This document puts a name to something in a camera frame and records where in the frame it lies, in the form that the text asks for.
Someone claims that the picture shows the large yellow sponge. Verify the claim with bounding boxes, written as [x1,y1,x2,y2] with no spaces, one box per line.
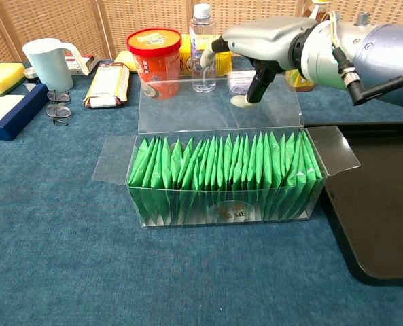
[0,62,26,97]

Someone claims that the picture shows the small yellow sponge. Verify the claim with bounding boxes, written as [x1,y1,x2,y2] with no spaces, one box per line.
[114,50,139,74]

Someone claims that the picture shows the yellow snack bag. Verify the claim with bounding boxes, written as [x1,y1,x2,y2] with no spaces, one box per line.
[179,33,233,77]

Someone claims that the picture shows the wicker folding screen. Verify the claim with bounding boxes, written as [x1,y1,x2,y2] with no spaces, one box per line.
[0,0,403,64]

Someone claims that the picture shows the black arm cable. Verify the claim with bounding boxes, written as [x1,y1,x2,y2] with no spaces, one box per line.
[333,47,403,106]

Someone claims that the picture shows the black plastic tray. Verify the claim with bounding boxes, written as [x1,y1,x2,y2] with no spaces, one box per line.
[304,120,403,286]

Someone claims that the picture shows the thin-frame eyeglasses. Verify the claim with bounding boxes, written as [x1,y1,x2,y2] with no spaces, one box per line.
[45,90,72,127]

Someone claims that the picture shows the white box red-blue glasses print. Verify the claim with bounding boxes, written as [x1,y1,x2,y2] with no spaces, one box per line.
[65,52,100,76]

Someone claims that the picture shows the clear water bottle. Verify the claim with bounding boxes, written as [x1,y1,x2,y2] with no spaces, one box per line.
[188,3,217,94]

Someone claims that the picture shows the white pitcher with handle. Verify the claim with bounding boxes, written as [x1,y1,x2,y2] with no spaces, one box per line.
[22,37,90,93]

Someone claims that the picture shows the yellow drink bottle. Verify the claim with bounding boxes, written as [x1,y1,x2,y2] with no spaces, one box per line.
[285,0,328,93]

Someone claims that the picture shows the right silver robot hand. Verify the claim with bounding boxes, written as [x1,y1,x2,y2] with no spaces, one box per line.
[200,17,319,109]

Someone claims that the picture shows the navy box white lining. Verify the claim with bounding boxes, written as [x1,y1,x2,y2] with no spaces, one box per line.
[0,82,50,141]

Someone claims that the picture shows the clear box of green packets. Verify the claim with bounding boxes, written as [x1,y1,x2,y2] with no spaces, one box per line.
[91,75,362,229]

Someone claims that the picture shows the orange white snack box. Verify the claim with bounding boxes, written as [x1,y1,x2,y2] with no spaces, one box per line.
[82,62,131,109]

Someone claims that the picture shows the blue carpet table cover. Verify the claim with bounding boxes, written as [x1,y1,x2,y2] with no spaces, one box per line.
[0,56,403,326]

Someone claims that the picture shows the green sachets row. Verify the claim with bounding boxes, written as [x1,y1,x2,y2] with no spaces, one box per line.
[128,130,324,225]

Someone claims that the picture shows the red tub orange lid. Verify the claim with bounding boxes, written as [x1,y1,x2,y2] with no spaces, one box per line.
[126,27,183,101]

